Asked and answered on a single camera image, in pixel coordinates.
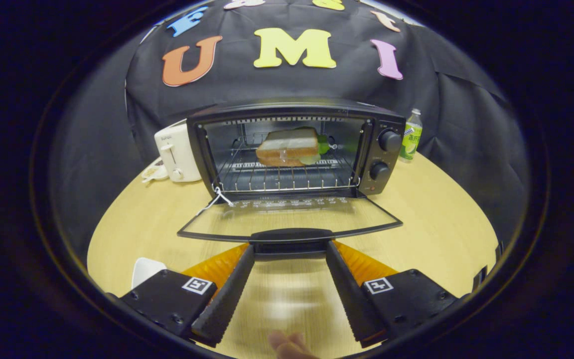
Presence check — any small clear snack dish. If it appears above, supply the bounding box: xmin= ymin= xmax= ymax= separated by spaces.
xmin=141 ymin=157 xmax=169 ymax=183

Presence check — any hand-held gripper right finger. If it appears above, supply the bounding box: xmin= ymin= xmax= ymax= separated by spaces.
xmin=326 ymin=241 xmax=462 ymax=348

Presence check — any white pop-up toaster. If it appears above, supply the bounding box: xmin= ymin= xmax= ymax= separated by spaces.
xmin=154 ymin=120 xmax=202 ymax=183

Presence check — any green label drink bottle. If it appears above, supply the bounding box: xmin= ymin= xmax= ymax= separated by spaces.
xmin=399 ymin=108 xmax=423 ymax=161

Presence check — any white plate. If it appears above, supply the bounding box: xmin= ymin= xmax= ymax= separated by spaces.
xmin=132 ymin=257 xmax=168 ymax=290

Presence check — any lettuce sandwich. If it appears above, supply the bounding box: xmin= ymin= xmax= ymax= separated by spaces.
xmin=256 ymin=126 xmax=330 ymax=168

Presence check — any black toaster oven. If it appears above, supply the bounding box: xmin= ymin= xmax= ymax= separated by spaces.
xmin=177 ymin=97 xmax=407 ymax=262

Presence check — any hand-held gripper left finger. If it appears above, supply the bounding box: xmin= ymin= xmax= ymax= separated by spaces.
xmin=120 ymin=243 xmax=256 ymax=347

